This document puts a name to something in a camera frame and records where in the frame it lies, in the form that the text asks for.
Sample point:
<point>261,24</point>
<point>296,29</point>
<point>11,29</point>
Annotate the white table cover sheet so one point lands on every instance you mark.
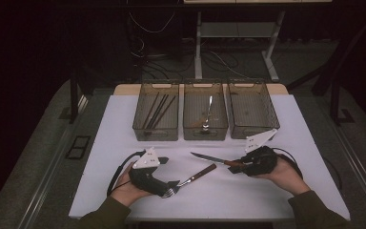
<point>235,203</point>

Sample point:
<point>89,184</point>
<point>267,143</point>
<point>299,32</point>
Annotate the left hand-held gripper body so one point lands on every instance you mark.
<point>146,181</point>

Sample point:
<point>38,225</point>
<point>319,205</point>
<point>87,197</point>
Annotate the person's right hand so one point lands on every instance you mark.
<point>287,178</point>

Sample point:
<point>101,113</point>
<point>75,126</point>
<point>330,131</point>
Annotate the metal floor rail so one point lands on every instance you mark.
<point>47,178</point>
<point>363,176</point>

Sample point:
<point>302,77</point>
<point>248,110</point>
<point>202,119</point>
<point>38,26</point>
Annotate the black tripod stand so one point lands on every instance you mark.
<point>322,86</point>

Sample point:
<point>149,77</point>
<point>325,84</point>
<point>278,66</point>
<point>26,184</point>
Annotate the black chopstick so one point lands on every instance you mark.
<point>163,105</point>
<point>160,105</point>

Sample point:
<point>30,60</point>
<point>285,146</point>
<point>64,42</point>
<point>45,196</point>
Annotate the black floor frame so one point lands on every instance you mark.
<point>78,148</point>

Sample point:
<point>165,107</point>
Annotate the white metal desk frame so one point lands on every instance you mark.
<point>198,47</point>

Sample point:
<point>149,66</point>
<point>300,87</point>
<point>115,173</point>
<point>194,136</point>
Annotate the person's left hand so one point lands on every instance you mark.
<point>125,192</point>

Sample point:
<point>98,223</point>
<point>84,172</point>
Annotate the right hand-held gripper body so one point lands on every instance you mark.
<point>262,162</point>

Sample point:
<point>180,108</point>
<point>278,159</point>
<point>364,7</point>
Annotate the smoky transparent plastic bin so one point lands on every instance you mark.
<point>171,136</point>
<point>251,111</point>
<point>217,105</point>

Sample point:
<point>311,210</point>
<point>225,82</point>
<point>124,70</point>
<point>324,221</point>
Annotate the black stand post with base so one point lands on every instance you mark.
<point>334,101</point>

